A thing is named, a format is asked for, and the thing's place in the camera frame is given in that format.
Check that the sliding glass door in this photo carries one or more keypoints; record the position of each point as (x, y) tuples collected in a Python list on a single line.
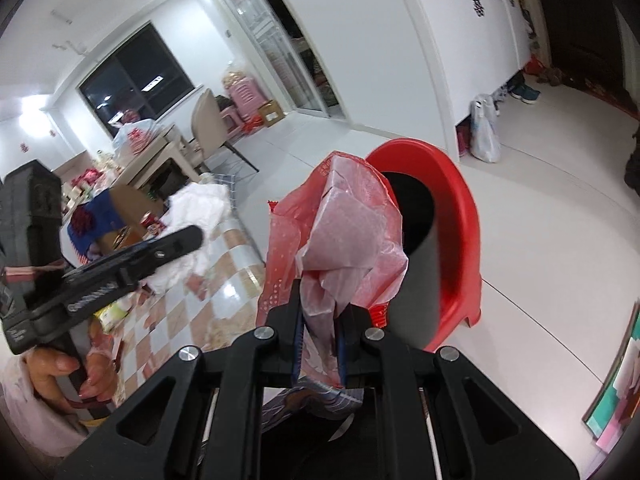
[(284, 49)]

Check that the white tissue pack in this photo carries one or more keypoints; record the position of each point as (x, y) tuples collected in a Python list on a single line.
[(193, 215)]

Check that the pink plastic bag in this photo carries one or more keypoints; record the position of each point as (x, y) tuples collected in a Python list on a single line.
[(338, 239)]

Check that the blue sneakers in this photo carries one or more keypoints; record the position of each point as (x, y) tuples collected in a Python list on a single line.
[(525, 94)]

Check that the white shopping bag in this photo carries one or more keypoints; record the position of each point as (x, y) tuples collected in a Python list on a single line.
[(133, 138)]

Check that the beige dining table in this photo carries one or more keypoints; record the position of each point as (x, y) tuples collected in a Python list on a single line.
[(169, 146)]

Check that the small cardboard box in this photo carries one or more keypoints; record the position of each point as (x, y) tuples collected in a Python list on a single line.
[(271, 112)]

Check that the white shoe cabinet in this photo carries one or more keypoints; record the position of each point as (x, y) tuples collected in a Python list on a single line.
[(465, 48)]

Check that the person's left hand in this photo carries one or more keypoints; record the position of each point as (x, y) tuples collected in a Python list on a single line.
[(74, 376)]

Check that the blue cloth on chair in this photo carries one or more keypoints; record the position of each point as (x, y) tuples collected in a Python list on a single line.
[(107, 220)]

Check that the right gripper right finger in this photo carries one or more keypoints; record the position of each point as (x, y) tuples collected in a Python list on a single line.
[(438, 415)]

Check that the brown chair with clothes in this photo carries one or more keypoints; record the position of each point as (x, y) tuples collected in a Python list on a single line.
[(132, 204)]

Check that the dark red flower bunch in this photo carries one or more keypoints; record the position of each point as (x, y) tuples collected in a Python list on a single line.
[(82, 221)]

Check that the dark entrance door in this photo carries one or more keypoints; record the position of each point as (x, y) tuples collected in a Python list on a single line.
[(585, 46)]

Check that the white plastic bag on floor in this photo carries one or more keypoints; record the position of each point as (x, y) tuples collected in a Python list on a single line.
[(485, 144)]

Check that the red cartoon drink can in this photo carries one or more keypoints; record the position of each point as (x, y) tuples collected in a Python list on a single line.
[(148, 221)]

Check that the dark window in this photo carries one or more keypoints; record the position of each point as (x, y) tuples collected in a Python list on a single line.
[(141, 75)]

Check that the beige dining chair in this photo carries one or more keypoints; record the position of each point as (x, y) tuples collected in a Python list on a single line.
[(209, 132)]

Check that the pink plastic stool stack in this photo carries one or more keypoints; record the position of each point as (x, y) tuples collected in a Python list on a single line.
[(247, 99)]

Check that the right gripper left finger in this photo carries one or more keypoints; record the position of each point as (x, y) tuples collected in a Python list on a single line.
[(200, 415)]

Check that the checkered plaid tablecloth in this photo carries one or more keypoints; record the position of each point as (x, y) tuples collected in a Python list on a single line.
[(315, 398)]

